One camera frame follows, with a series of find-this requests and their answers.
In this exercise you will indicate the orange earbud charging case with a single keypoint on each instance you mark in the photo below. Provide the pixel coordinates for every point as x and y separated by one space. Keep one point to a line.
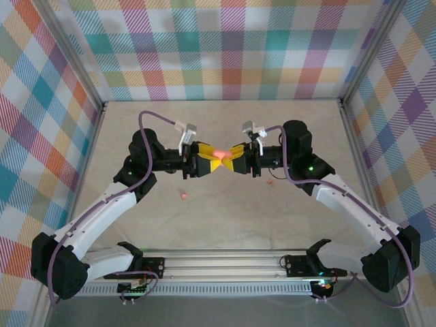
219 154

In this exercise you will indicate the circuit board with green lights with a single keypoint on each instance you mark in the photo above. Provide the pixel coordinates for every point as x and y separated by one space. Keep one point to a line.
131 290

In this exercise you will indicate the circuit board with yellow part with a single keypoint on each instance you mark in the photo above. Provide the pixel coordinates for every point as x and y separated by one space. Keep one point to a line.
323 285

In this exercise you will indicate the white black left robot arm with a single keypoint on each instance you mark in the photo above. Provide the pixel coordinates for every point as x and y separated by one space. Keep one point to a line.
102 218

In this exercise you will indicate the orange earbud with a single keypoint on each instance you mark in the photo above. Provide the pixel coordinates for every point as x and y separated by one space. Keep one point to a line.
271 182
184 196

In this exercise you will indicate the aluminium frame post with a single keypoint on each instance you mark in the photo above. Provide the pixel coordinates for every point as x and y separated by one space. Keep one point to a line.
371 51
72 51

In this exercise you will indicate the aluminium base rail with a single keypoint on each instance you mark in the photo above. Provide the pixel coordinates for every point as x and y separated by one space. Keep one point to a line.
221 264

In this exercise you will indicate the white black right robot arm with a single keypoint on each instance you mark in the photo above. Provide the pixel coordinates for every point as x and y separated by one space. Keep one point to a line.
340 207

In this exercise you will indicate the aluminium side rail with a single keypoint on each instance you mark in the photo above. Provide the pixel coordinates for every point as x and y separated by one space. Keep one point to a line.
356 153

